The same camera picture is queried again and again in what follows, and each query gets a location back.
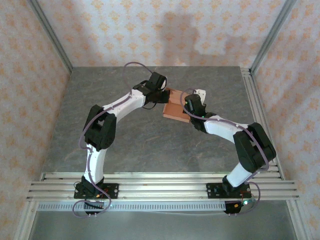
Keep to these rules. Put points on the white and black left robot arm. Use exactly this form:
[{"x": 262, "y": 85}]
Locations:
[{"x": 100, "y": 127}]

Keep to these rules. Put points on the aluminium frame leg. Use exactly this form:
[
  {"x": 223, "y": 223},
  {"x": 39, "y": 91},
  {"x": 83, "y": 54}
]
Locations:
[
  {"x": 298, "y": 220},
  {"x": 26, "y": 220}
]

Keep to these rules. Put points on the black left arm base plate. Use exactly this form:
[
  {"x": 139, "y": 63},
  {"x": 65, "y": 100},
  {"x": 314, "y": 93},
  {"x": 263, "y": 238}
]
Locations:
[{"x": 113, "y": 191}]

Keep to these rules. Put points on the long side aluminium rail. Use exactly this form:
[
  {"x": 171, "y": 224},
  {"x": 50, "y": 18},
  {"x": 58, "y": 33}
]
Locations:
[{"x": 252, "y": 100}]

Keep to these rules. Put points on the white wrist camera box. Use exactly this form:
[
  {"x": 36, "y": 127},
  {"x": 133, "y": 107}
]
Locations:
[
  {"x": 201, "y": 95},
  {"x": 164, "y": 86}
]

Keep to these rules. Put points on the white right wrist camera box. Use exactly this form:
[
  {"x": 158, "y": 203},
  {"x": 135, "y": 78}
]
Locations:
[{"x": 201, "y": 95}]

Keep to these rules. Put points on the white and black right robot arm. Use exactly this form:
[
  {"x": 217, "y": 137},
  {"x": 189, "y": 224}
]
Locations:
[{"x": 255, "y": 147}]

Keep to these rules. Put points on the orange paper box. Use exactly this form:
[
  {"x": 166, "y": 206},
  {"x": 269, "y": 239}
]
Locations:
[{"x": 175, "y": 112}]

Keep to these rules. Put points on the black controller board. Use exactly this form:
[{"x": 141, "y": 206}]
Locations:
[
  {"x": 232, "y": 208},
  {"x": 93, "y": 206}
]

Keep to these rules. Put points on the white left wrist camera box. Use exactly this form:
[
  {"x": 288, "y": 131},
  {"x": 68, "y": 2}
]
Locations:
[{"x": 164, "y": 86}]

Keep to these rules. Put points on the aluminium frame post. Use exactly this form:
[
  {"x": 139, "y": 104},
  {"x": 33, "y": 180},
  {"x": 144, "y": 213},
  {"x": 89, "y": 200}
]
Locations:
[
  {"x": 50, "y": 35},
  {"x": 272, "y": 35}
]

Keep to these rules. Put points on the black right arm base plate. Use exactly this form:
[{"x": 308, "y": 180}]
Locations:
[{"x": 212, "y": 191}]

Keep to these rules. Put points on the narrow aluminium extrusion rail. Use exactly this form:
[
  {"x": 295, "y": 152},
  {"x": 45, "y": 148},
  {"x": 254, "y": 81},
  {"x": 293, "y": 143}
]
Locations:
[{"x": 162, "y": 176}]

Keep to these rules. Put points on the wide aluminium extrusion rail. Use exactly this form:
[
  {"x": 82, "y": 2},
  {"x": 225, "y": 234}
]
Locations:
[{"x": 175, "y": 193}]

